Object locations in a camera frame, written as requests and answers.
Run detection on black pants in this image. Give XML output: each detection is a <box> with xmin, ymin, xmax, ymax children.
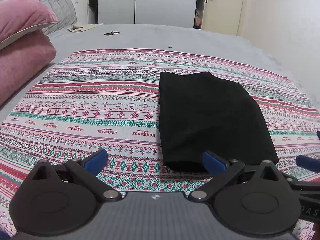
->
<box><xmin>159</xmin><ymin>72</ymin><xmax>279</xmax><ymax>173</ymax></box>

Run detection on patterned red green white blanket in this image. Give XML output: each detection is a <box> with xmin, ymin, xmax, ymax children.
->
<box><xmin>1</xmin><ymin>49</ymin><xmax>319</xmax><ymax>236</ymax></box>

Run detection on grey bed sheet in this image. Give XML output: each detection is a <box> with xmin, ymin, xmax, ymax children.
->
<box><xmin>1</xmin><ymin>24</ymin><xmax>319</xmax><ymax>120</ymax></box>

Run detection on pink pillow lower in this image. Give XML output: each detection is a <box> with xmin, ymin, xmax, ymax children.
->
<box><xmin>1</xmin><ymin>30</ymin><xmax>56</xmax><ymax>105</ymax></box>

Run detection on pink pillow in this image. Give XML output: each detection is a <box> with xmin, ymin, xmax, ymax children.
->
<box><xmin>1</xmin><ymin>0</ymin><xmax>58</xmax><ymax>49</ymax></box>
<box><xmin>1</xmin><ymin>30</ymin><xmax>56</xmax><ymax>105</ymax></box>

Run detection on small dark object on bed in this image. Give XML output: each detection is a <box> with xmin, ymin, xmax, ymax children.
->
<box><xmin>104</xmin><ymin>31</ymin><xmax>120</xmax><ymax>36</ymax></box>

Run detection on beige folded cloth on bed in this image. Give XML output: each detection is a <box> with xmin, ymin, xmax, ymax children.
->
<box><xmin>67</xmin><ymin>24</ymin><xmax>103</xmax><ymax>33</ymax></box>

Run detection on pink pillow upper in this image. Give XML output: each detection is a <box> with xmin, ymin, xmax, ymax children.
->
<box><xmin>1</xmin><ymin>0</ymin><xmax>58</xmax><ymax>49</ymax></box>

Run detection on grey white wardrobe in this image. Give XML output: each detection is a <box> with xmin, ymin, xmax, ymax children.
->
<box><xmin>98</xmin><ymin>0</ymin><xmax>196</xmax><ymax>28</ymax></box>

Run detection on cream door with handle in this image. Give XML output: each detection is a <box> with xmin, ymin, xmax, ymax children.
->
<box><xmin>201</xmin><ymin>0</ymin><xmax>243</xmax><ymax>35</ymax></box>

